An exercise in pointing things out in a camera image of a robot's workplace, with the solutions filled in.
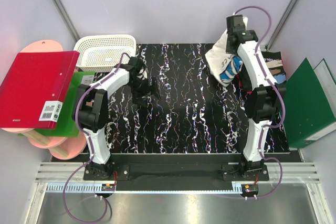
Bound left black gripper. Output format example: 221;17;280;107
128;76;161;107

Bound white t shirt blue print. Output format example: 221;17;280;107
205;29;243;87

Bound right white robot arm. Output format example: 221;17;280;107
226;14;286;180

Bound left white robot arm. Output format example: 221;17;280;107
72;52;161;180

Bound black printed folded t shirt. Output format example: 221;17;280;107
261;51;287;84

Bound red folded t shirt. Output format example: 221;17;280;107
237;75;253;94

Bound black marble pattern mat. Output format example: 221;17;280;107
90;42;290;154

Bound white perforated plastic basket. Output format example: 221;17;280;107
74;34;136;72

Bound green plastic folder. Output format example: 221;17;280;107
17;71;97;138

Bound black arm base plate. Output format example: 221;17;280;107
83;154;269;193

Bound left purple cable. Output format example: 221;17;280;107
62;52;132;221

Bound dark green ring binder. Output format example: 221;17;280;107
283;58;335;148

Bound red ring binder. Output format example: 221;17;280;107
1;51;79;129

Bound white slotted cable duct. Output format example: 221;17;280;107
46;183;115;193

